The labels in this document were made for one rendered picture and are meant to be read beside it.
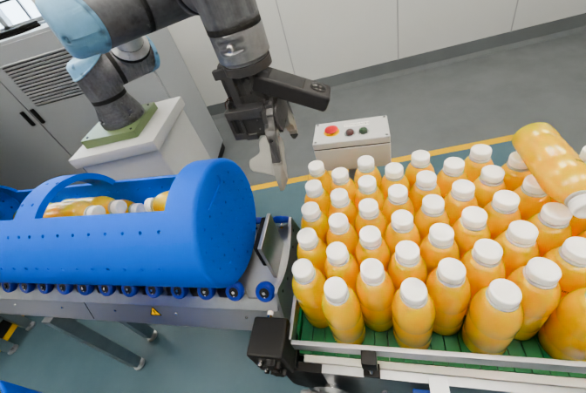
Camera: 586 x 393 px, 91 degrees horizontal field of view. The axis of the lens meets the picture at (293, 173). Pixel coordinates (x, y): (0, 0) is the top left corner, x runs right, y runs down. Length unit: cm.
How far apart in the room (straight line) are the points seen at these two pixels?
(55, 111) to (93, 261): 219
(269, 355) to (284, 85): 46
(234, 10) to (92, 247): 53
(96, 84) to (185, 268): 72
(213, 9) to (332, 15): 296
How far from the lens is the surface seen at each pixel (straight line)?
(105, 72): 113
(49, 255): 83
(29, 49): 266
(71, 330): 168
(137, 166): 114
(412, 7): 351
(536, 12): 414
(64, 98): 272
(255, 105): 45
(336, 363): 68
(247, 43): 41
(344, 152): 79
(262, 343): 62
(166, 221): 59
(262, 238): 66
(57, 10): 46
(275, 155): 45
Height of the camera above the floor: 155
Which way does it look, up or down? 40 degrees down
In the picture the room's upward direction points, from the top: 19 degrees counter-clockwise
